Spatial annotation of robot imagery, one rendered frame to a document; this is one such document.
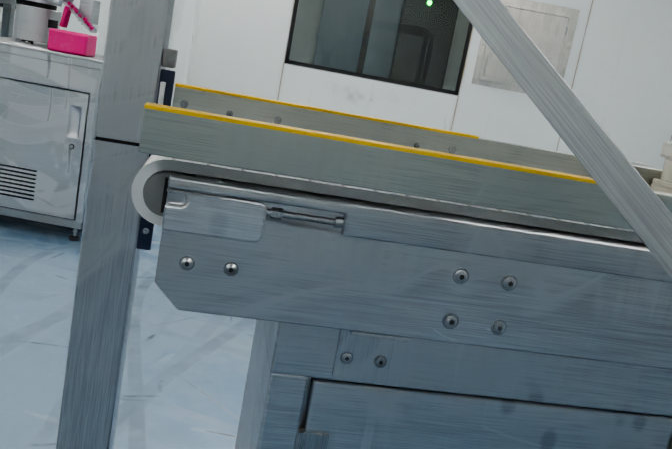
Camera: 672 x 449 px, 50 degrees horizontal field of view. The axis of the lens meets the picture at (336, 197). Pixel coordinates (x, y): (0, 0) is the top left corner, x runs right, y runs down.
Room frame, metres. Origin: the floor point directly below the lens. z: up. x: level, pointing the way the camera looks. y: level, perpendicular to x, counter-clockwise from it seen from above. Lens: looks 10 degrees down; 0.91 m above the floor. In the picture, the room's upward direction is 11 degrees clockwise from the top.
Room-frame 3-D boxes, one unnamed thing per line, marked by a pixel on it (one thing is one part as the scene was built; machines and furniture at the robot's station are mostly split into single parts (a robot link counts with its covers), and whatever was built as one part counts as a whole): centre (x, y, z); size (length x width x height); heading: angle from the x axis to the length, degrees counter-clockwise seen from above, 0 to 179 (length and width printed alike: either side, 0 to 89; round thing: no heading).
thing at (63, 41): (2.91, 1.16, 0.80); 0.16 x 0.12 x 0.09; 90
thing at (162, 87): (0.76, 0.20, 0.77); 0.02 x 0.01 x 0.20; 100
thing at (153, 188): (0.63, 0.14, 0.80); 0.27 x 0.03 x 0.03; 10
